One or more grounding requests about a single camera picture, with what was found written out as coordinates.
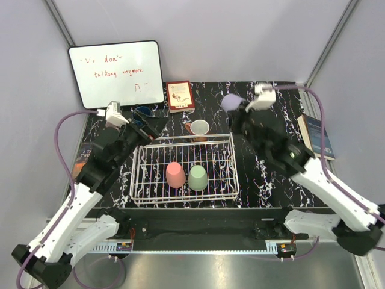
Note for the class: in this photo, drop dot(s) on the pink plastic cup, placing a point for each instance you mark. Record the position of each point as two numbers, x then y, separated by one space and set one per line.
175 175

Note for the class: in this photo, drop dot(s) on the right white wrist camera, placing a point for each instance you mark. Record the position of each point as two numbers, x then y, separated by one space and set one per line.
265 97

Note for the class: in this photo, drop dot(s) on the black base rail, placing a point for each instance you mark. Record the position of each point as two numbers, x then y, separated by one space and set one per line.
202 229

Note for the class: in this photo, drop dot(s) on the light green plastic cup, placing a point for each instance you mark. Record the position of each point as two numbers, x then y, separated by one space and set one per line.
197 178

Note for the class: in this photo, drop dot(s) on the red and cream book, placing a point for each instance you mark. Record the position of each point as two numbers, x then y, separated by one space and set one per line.
180 97

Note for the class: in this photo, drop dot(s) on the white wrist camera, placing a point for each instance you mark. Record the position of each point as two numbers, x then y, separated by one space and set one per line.
265 97
113 115

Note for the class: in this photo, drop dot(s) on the white wire dish rack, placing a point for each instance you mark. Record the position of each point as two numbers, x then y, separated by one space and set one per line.
216 155

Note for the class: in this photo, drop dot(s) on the dark blue mug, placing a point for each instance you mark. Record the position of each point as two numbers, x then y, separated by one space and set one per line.
144 110

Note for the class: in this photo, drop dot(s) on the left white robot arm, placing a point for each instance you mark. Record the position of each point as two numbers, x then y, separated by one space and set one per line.
51 256

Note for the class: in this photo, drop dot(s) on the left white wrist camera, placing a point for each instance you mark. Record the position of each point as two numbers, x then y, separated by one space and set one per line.
113 115

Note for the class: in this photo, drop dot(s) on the Tale of Two Cities book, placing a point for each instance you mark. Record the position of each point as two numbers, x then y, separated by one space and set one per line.
81 158

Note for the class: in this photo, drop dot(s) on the white dry-erase board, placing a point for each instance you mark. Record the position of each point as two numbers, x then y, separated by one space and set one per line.
129 73

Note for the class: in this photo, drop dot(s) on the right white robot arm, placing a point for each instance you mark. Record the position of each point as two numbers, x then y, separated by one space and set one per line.
356 222

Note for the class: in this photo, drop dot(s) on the orange pink mug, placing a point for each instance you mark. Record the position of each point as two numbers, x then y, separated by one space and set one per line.
198 129

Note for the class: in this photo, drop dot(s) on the white slotted cable duct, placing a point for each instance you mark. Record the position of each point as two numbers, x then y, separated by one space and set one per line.
112 248

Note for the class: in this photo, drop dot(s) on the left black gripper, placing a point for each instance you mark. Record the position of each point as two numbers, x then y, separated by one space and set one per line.
152 128

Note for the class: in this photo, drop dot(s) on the lavender plastic cup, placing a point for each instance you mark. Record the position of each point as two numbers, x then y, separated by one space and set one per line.
231 102

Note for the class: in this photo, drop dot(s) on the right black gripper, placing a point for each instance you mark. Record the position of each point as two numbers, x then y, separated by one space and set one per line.
237 115

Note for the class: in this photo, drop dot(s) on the blue paperback book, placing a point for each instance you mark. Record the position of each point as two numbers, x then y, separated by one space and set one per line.
310 129

